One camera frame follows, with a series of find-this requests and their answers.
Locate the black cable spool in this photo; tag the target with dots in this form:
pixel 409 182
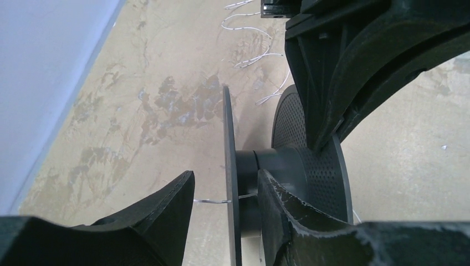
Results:
pixel 318 178

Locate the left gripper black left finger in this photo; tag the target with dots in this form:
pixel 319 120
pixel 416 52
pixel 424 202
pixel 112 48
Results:
pixel 152 231

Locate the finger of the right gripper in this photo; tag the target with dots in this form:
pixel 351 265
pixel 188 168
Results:
pixel 349 57

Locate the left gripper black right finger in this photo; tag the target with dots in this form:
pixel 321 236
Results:
pixel 296 233

